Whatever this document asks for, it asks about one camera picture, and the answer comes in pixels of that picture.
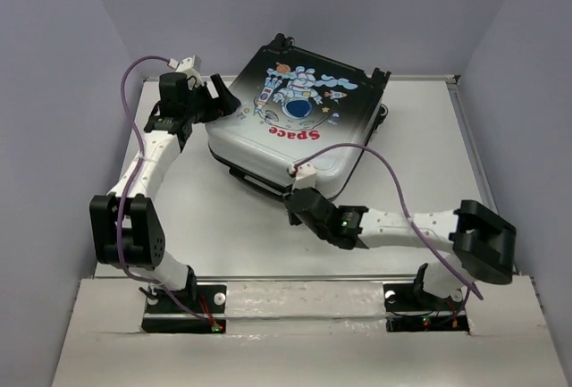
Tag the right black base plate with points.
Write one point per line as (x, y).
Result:
(411, 310)

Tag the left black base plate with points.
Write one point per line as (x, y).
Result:
(204, 314)

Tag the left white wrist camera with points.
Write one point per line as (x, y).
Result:
(190, 67)

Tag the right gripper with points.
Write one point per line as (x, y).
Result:
(290, 214)

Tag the black and white suitcase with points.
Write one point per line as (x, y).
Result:
(294, 103)

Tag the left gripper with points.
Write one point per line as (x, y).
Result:
(226, 105)

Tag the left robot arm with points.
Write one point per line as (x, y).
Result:
(126, 228)

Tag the white cardboard front panel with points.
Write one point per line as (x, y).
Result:
(307, 333)

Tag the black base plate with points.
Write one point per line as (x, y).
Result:
(411, 310)
(204, 314)

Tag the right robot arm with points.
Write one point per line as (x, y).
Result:
(470, 244)

